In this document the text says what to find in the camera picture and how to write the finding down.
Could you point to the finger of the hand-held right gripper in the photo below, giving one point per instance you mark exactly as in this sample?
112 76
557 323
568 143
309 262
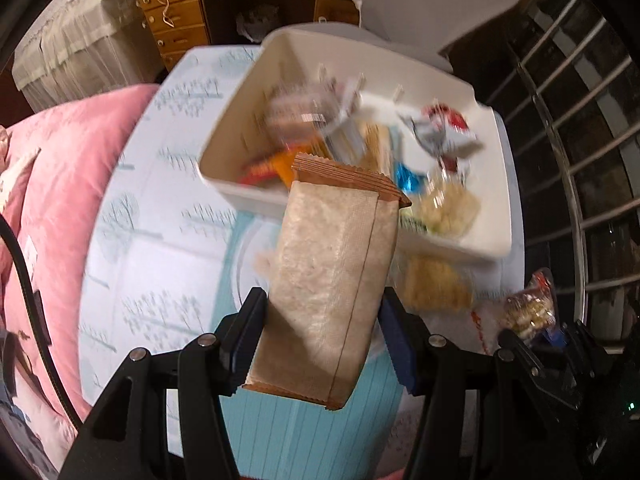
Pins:
585 347
535 365

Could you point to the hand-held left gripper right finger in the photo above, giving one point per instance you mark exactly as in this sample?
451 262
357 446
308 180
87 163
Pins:
400 350

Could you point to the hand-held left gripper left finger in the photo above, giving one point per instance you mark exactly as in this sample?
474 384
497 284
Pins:
245 345

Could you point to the clear nut snack packet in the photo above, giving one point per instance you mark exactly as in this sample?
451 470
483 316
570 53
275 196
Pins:
530 305

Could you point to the brown paper-look snack packet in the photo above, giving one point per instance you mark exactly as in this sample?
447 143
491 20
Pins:
325 285

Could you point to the white plastic bin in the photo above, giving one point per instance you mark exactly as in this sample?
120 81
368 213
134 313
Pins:
250 110

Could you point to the clear crumbly snack packet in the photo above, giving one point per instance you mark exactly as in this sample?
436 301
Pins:
450 207
435 282

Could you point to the green snack packet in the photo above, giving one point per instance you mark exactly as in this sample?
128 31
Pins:
414 220

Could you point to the tree print tablecloth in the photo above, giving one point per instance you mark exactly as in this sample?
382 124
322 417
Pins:
165 220

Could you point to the blue snack packet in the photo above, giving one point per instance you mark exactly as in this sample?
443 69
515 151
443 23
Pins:
407 177

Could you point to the white orange snack packet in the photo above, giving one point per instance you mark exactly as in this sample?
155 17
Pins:
272 167

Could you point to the metal railing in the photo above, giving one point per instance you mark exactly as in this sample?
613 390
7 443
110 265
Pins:
585 160

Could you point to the beige cracker packet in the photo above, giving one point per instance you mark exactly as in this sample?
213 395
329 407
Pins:
377 145

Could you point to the white striped snack packet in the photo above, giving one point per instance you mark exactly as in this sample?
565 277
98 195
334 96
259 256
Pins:
345 135

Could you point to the red silver foil packet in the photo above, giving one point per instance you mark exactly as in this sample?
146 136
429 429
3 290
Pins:
442 127

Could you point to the dark printed cloth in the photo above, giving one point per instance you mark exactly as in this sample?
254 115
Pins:
20 410

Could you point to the small clear cookie packet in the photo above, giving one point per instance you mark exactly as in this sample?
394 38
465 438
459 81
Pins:
300 110

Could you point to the pink blanket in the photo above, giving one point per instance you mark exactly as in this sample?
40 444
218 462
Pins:
65 170

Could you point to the crumpled plastic bag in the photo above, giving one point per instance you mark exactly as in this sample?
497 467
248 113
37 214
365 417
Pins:
255 22

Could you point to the wooden desk with drawers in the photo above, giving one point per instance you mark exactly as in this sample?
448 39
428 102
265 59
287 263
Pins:
180 25

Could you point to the beige frilled cloth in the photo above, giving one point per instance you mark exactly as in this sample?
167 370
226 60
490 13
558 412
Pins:
80 45

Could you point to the grey office chair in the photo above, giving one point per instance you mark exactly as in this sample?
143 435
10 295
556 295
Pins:
425 5

